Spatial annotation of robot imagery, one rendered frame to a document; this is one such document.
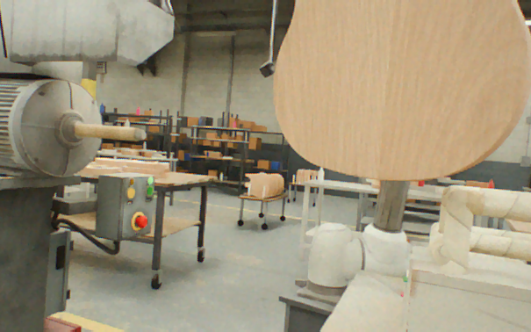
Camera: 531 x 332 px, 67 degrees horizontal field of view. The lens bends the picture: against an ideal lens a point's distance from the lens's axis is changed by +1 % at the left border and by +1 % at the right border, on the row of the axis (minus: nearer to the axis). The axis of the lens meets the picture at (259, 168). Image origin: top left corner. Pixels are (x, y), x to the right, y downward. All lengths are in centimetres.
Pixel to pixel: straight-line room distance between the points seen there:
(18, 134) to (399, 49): 84
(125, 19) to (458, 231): 69
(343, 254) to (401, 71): 104
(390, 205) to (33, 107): 115
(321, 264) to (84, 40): 107
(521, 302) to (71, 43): 87
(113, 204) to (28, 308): 37
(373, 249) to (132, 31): 110
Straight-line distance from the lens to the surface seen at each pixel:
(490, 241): 76
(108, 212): 132
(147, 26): 92
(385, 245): 154
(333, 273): 153
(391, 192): 150
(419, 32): 56
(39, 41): 100
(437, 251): 59
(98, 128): 105
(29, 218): 130
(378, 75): 57
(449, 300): 59
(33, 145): 109
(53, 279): 146
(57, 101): 112
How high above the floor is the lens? 124
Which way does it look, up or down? 3 degrees down
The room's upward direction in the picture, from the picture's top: 5 degrees clockwise
